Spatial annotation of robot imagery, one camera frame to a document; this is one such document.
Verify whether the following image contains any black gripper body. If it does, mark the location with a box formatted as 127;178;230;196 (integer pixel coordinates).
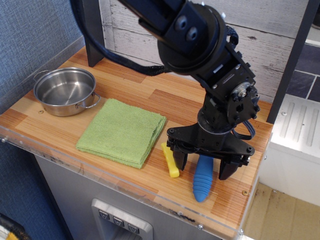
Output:
167;122;255;167

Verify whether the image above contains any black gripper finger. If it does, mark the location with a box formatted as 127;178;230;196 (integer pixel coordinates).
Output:
173;151;188;171
218;160;239;180

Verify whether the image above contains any blue handled metal spoon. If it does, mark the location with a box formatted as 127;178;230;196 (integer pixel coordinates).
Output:
192;155;214;203

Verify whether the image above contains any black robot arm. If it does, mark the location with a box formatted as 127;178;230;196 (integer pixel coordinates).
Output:
122;0;260;180

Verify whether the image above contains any yellow toy vegetable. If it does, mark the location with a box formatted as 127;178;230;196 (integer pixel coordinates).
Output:
161;142;180;178

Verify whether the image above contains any white grooved side appliance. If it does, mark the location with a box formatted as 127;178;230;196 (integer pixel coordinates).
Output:
259;94;320;206

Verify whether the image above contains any green folded cloth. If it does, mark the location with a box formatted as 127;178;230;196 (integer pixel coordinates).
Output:
76;99;167;169

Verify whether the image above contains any silver button panel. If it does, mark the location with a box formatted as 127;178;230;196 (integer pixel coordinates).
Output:
91;198;154;240

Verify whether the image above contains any clear acrylic edge guard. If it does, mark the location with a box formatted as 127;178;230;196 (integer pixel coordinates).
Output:
0;121;272;240

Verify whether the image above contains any stainless steel pot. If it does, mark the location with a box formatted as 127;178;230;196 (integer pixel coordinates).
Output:
33;67;101;117

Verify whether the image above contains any black braided cable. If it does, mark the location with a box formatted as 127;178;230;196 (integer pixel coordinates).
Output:
69;0;168;77

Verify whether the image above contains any dark left frame post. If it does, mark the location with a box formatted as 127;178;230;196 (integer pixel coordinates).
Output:
80;0;105;67

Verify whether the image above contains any dark frame post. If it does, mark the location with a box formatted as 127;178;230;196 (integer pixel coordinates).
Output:
266;0;320;124
80;0;105;67

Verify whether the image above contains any dark right frame post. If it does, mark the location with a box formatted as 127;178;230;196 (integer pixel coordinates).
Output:
266;0;320;124

